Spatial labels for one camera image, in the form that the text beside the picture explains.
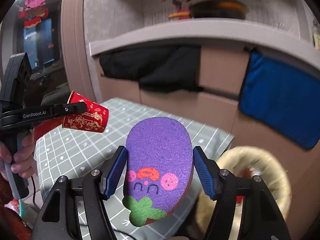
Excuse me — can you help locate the red gold paper cup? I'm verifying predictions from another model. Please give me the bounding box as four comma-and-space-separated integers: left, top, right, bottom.
62, 91, 109, 133

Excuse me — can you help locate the purple pink eggplant sponge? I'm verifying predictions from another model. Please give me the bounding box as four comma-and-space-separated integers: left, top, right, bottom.
122, 117, 194, 227

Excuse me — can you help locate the grey kitchen countertop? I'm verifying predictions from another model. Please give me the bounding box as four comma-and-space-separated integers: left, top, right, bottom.
89, 18, 319, 69

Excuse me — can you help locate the left hand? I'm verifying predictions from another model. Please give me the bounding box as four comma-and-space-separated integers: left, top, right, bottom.
1, 131, 36, 181

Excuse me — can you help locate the grey checked tablecloth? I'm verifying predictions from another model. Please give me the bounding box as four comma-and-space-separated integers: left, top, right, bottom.
31, 98, 233, 239

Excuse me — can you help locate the red window decoration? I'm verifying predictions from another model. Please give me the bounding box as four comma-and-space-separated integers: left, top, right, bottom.
17, 0, 49, 29

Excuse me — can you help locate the black hanging cloth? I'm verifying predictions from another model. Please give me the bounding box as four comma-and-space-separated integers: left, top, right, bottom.
99, 45, 201, 93

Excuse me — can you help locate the blue hanging towel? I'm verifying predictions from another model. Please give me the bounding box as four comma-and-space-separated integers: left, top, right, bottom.
239, 50, 319, 150

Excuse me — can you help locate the black wok on counter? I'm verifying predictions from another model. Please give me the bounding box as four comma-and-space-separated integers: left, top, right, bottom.
189, 0, 248, 20

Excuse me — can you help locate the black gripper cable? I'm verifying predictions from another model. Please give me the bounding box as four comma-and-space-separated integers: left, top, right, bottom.
30, 175, 41, 212

